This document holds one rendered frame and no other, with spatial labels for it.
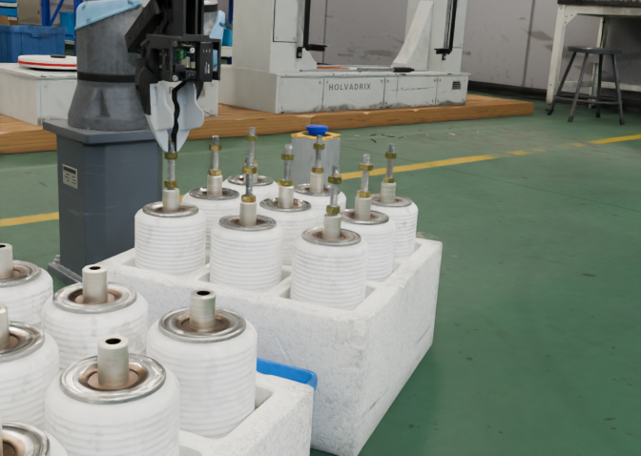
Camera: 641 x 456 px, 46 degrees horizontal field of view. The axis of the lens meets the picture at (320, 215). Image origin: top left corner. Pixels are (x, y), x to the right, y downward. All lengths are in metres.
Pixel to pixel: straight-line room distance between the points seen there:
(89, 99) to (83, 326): 0.79
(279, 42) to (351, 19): 4.15
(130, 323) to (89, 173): 0.73
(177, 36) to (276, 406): 0.48
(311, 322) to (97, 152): 0.64
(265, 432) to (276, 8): 3.06
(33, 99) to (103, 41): 1.58
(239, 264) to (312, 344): 0.14
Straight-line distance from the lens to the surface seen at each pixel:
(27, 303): 0.78
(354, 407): 0.93
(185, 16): 0.95
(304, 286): 0.93
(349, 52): 7.76
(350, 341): 0.89
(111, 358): 0.57
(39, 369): 0.63
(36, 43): 5.46
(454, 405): 1.11
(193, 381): 0.64
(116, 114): 1.42
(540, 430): 1.09
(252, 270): 0.96
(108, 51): 1.42
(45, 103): 2.97
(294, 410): 0.70
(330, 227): 0.93
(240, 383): 0.66
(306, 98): 3.69
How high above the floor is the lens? 0.51
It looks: 14 degrees down
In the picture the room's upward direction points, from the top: 3 degrees clockwise
